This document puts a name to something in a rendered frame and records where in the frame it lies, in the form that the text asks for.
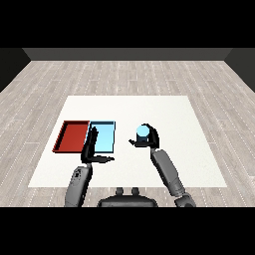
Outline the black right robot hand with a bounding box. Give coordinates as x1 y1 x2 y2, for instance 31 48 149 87
127 123 160 149

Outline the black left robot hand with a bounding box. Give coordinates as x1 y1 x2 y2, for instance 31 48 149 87
80 126 116 164

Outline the small blue can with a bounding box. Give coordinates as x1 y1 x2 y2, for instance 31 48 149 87
134 124 150 145

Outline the light blue shallow open box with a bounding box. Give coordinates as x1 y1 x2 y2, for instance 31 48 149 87
85 120 117 154

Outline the red shallow open box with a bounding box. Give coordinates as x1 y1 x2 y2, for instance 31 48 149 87
52 120 91 154

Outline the dark grey robot body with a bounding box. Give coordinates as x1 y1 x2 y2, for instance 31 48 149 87
97 187 159 208

